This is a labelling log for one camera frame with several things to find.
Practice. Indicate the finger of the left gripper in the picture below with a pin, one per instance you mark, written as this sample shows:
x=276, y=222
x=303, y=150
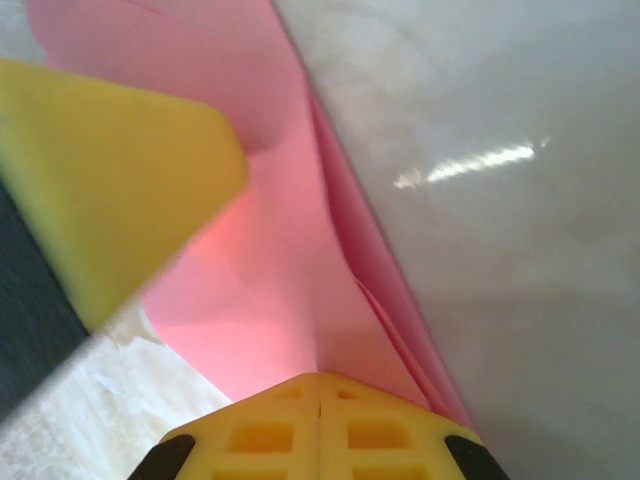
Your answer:
x=100, y=190

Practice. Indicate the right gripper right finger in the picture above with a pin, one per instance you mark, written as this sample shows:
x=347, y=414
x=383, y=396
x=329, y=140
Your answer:
x=380, y=440

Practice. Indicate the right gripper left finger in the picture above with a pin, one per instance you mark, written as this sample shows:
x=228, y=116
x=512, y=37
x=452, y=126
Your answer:
x=260, y=440

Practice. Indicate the pink paper sheet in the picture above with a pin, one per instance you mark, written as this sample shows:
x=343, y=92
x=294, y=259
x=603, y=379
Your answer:
x=280, y=250

